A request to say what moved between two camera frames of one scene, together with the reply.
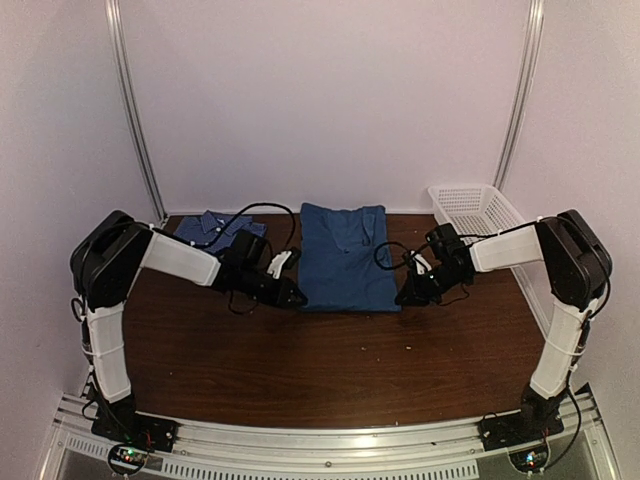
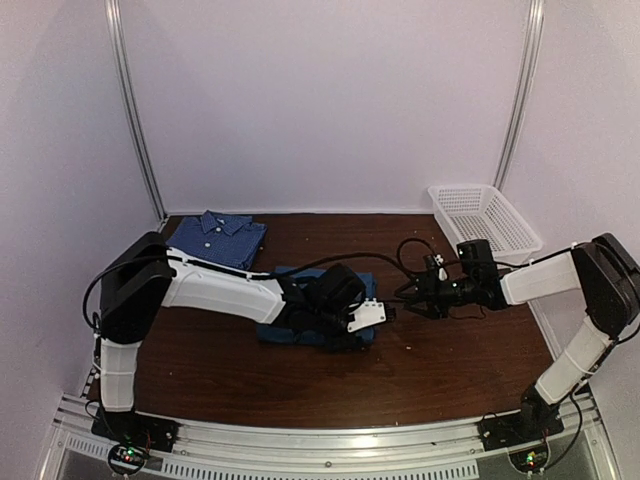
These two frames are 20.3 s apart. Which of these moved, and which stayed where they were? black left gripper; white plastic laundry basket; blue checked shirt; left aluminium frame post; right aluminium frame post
Moved: black left gripper
Stayed: right aluminium frame post; blue checked shirt; white plastic laundry basket; left aluminium frame post
